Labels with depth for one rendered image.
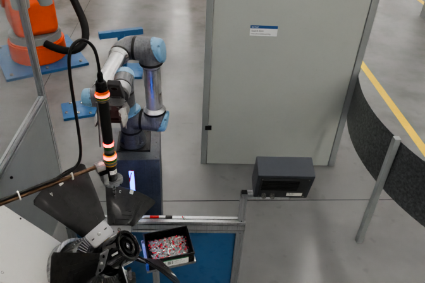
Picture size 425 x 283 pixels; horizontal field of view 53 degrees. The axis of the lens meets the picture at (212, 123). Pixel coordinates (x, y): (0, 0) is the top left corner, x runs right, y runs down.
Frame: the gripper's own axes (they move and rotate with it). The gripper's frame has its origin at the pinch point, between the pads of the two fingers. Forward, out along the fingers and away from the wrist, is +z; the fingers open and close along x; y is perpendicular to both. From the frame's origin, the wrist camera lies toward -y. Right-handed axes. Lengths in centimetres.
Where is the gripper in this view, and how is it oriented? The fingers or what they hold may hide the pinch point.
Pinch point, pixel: (109, 122)
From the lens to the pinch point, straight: 147.7
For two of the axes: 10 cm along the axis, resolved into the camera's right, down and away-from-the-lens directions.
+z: 0.1, 6.3, -7.8
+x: -10.0, -0.3, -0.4
